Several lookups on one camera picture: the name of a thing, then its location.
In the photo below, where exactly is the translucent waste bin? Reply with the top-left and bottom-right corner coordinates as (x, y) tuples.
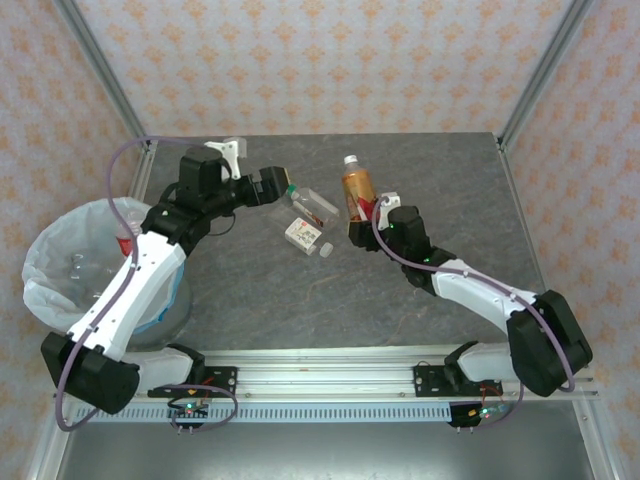
(22, 197), (195, 352)

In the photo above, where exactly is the white slotted cable duct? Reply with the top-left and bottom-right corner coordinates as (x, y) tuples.
(73, 403), (454, 425)

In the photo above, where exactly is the aluminium front rail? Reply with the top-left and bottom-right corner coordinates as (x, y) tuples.
(53, 349), (600, 402)

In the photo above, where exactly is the white plastic bin liner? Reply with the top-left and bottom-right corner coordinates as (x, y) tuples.
(22, 197), (186, 335)

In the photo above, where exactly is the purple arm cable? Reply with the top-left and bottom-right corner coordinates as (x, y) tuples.
(370, 195), (579, 431)
(54, 135), (239, 434)

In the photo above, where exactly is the clear square plastic bottle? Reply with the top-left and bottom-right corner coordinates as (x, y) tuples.
(268, 183), (342, 232)

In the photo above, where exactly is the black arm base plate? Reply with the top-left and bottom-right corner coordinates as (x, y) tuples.
(412, 363), (504, 398)
(145, 365), (240, 400)

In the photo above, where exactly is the clear bottle with red label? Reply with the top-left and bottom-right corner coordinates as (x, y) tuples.
(114, 209), (147, 259)

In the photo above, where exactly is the aluminium frame post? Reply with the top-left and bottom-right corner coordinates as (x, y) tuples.
(498, 0), (596, 147)
(51, 0), (152, 147)

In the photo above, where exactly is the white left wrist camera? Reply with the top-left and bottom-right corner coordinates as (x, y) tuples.
(203, 136), (250, 181)

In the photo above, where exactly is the aluminium table side rail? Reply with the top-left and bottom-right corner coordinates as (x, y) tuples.
(496, 137), (601, 401)
(127, 143), (159, 202)

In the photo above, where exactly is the circuit board with lights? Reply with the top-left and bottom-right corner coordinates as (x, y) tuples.
(167, 398), (212, 434)
(448, 399), (514, 430)

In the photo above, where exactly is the grey metal panel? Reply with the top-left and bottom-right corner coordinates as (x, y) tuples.
(53, 420), (601, 480)

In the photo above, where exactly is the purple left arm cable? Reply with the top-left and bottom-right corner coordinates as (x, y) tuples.
(54, 135), (239, 434)

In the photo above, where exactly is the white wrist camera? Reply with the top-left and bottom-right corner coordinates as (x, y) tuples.
(203, 136), (250, 181)
(372, 192), (403, 232)

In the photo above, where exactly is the clear bottle with white label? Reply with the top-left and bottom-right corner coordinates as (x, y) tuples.
(283, 216), (335, 259)

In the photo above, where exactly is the brown tea bottle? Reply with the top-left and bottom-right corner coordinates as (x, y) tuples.
(340, 154), (377, 222)

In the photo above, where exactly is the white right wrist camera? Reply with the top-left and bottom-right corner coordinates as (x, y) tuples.
(372, 192), (403, 232)

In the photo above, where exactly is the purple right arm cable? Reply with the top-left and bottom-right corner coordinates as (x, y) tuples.
(370, 195), (579, 431)

